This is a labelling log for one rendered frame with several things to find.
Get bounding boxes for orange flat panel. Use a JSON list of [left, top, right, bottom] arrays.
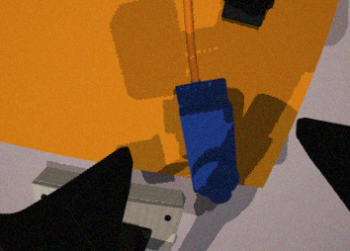
[[0, 0, 339, 188]]

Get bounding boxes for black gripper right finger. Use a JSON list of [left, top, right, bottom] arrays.
[[296, 119, 350, 211]]

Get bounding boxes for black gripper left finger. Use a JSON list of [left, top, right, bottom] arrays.
[[0, 147, 134, 251]]

